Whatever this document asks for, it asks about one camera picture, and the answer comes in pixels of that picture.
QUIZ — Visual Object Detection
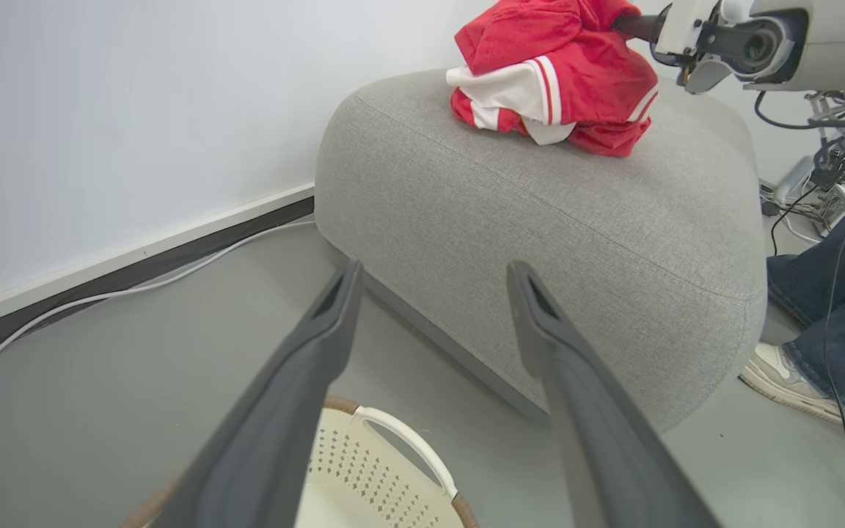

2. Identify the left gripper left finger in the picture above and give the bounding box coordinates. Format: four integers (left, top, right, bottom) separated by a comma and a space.
150, 257, 365, 528

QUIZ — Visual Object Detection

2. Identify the grey fabric seat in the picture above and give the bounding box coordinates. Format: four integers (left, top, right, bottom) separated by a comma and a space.
314, 67, 769, 434

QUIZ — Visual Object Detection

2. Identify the cream perforated laundry basket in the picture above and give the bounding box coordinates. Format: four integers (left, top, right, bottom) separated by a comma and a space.
123, 395, 479, 528

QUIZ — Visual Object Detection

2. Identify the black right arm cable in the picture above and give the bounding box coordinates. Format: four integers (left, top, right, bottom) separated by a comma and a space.
753, 89, 845, 132

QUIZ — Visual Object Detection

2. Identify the red and white garment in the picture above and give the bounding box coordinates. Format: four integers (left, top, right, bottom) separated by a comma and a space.
446, 0, 660, 158

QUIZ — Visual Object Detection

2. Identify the white floor cable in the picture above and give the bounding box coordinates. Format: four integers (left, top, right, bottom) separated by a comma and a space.
0, 219, 318, 386

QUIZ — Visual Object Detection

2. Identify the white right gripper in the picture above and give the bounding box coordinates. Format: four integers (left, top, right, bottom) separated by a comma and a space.
611, 0, 733, 95

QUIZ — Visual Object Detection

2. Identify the white sneaker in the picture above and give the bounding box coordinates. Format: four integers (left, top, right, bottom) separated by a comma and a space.
739, 342, 845, 425

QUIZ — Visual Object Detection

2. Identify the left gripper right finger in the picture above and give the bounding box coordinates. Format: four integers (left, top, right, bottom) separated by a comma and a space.
506, 259, 723, 528

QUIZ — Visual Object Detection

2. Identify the white electronics box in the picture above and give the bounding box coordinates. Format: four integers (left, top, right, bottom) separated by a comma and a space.
758, 154, 845, 239

